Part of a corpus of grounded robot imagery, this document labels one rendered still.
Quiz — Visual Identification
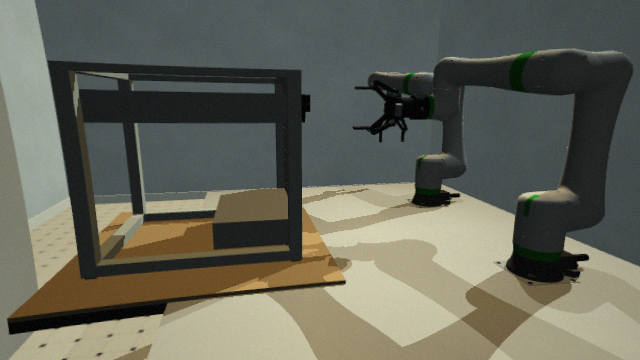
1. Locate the dark grey rack frame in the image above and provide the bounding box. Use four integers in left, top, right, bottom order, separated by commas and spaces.
48, 60, 302, 280

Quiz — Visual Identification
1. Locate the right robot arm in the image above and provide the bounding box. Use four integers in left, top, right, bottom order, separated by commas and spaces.
368, 72, 467, 207

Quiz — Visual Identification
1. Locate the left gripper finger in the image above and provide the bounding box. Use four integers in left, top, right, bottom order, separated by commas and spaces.
355, 80, 399, 107
353, 110, 396, 135

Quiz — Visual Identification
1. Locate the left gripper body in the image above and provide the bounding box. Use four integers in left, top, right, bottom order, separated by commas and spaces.
384, 97, 415, 119

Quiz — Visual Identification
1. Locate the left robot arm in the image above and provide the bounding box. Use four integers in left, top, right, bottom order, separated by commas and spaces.
409, 49, 634, 283

